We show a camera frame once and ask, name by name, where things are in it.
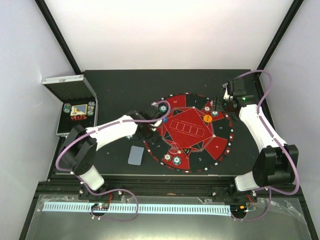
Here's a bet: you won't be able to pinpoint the green blue chip seat two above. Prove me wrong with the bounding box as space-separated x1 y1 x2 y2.
211 111 219 117

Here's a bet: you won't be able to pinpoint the blue playing card deck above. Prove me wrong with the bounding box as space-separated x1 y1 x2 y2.
127 145 144 166

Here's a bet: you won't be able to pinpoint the yellow big blind button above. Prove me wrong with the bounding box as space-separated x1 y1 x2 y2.
203 114 213 123

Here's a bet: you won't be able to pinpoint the white blue chip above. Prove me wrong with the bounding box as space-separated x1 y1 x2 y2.
151 102 159 108

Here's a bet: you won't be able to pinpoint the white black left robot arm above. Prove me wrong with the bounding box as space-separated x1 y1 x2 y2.
55 106 165 200

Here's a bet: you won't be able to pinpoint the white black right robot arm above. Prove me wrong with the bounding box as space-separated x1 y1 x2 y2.
211 96 300 202

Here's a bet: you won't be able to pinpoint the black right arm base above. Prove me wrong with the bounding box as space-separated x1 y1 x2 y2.
210 183 240 202

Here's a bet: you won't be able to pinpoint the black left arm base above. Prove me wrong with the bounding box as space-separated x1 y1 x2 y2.
78 184 113 202

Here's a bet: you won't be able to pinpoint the round red black poker mat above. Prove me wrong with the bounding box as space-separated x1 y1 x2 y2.
144 92 234 174

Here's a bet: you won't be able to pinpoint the yellow boxed card deck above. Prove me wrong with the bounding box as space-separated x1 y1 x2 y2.
70 104 88 117

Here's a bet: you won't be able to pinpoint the aluminium poker case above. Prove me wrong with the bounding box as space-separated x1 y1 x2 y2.
41 74 99 137

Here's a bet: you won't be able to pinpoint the red dice in case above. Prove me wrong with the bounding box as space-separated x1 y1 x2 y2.
70 116 86 121

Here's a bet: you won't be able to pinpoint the green chips in case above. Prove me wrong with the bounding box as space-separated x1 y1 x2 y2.
63 103 72 114

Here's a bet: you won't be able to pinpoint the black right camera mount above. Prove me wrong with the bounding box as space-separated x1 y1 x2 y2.
222 78 247 100

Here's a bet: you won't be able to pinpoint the white slotted cable duct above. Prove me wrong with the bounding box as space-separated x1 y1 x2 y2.
42 202 231 217

